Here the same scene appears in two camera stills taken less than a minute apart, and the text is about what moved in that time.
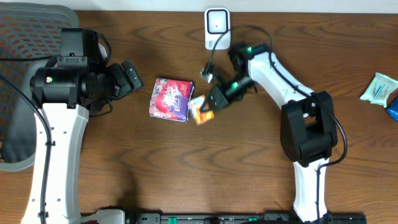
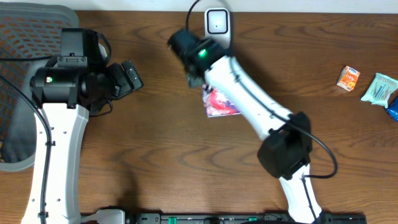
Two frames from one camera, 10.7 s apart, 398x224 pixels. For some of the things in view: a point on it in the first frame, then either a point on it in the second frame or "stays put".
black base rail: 236,216 stays put
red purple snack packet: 170,99 → 216,103
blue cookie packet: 392,109 stays put
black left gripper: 125,78 stays put
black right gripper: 218,97 → 193,80
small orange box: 199,117 → 348,78
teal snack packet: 379,89 stays put
